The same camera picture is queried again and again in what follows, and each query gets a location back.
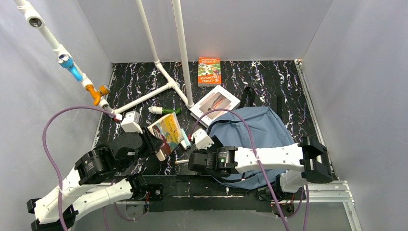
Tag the orange green treehouse book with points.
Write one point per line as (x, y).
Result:
(209, 72)

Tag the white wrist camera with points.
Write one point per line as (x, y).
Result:
(129, 122)
(200, 140)

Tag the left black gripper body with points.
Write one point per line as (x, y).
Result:
(150, 142)

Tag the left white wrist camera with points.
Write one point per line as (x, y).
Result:
(129, 122)

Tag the white art book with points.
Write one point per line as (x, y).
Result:
(218, 97)

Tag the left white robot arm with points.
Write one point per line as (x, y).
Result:
(71, 200)

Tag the yellow illustrated book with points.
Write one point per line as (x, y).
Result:
(168, 129)

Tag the aluminium rail frame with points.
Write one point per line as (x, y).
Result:
(329, 207)

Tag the white blue stapler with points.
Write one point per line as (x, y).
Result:
(185, 143)

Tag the orange pipe valve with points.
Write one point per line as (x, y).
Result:
(97, 94)

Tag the blue student backpack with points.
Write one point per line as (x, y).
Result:
(268, 131)

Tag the green white pipe fitting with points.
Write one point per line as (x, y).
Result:
(162, 111)

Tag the blue pipe valve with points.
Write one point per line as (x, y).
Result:
(67, 62)

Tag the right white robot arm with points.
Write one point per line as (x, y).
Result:
(304, 162)

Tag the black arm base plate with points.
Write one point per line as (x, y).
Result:
(202, 193)

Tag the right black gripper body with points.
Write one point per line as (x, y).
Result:
(196, 160)

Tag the white yellow marker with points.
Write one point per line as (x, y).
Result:
(178, 162)

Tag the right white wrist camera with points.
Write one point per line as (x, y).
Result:
(200, 140)

